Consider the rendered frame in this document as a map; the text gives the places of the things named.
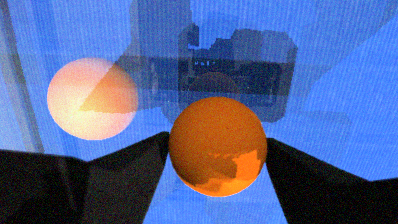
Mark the orange ball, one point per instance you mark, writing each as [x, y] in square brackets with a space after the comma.
[217, 146]

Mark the translucent peach ball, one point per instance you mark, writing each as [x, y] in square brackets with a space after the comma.
[92, 98]

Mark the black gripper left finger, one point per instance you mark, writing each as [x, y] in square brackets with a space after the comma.
[116, 188]

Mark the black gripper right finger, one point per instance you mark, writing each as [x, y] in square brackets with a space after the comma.
[312, 191]

